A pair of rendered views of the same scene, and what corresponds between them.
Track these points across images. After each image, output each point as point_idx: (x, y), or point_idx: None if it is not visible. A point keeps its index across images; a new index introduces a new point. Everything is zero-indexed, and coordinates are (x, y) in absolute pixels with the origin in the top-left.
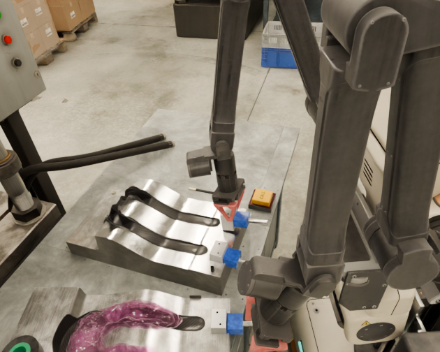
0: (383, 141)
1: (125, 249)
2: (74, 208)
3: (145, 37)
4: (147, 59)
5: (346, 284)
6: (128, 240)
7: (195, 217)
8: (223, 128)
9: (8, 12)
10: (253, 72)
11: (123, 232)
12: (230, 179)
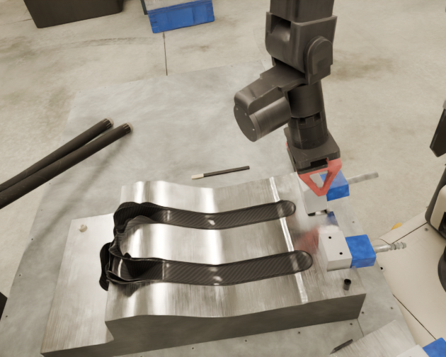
0: None
1: (173, 319)
2: (20, 281)
3: None
4: (11, 62)
5: None
6: (173, 300)
7: (248, 212)
8: (319, 7)
9: None
10: (147, 41)
11: (156, 289)
12: (323, 120)
